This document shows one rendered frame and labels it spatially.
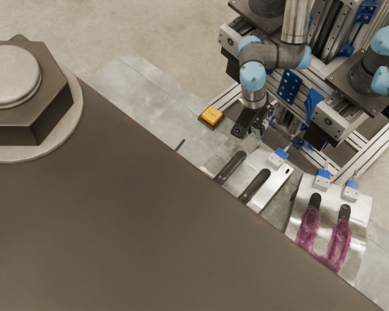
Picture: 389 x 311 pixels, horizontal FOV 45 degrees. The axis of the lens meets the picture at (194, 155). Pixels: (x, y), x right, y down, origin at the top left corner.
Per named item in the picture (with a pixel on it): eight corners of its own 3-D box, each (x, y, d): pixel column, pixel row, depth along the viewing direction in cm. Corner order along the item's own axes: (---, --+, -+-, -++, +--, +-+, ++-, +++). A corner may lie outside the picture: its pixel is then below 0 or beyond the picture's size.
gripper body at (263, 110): (273, 115, 160) (273, 94, 149) (259, 132, 158) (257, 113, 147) (255, 104, 163) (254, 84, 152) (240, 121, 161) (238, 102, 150)
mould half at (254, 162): (233, 140, 182) (238, 121, 170) (288, 179, 175) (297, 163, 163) (146, 234, 161) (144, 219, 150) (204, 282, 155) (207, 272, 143)
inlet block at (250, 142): (252, 132, 179) (262, 123, 175) (262, 141, 178) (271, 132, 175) (239, 144, 168) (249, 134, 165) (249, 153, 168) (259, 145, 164)
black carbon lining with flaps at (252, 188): (238, 150, 172) (242, 137, 163) (274, 176, 167) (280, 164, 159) (176, 218, 158) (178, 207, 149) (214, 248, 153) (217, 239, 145)
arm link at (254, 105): (256, 106, 143) (235, 94, 146) (257, 114, 147) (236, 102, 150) (270, 89, 145) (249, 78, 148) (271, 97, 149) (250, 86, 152)
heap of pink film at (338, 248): (304, 202, 164) (310, 192, 158) (353, 221, 162) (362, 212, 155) (283, 269, 152) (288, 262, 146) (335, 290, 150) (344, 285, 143)
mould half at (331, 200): (300, 178, 175) (307, 165, 166) (367, 204, 172) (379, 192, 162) (257, 305, 152) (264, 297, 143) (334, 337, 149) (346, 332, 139)
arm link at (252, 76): (264, 56, 138) (267, 79, 134) (265, 79, 147) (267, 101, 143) (238, 59, 139) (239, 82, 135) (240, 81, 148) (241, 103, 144)
